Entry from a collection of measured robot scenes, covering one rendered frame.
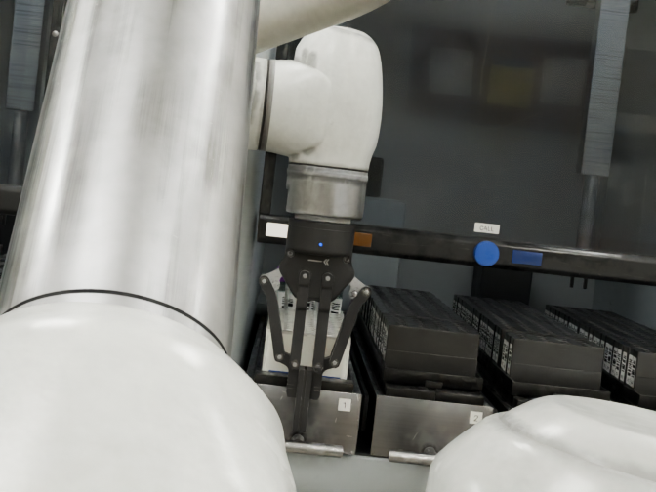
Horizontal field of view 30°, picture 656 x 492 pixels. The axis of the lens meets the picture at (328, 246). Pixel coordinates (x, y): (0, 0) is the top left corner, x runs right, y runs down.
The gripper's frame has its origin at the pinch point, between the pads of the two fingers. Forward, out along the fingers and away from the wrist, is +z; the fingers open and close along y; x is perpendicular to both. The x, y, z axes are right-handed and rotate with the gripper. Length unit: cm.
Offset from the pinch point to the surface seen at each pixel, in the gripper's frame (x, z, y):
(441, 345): -9.9, -6.5, -16.3
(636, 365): -10.0, -6.6, -40.2
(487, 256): -7.6, -17.9, -20.1
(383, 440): -2.4, 4.3, -9.8
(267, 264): -87, -8, 7
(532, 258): -8.6, -18.2, -25.7
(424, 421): -2.4, 1.5, -14.2
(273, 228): -8.6, -18.3, 5.4
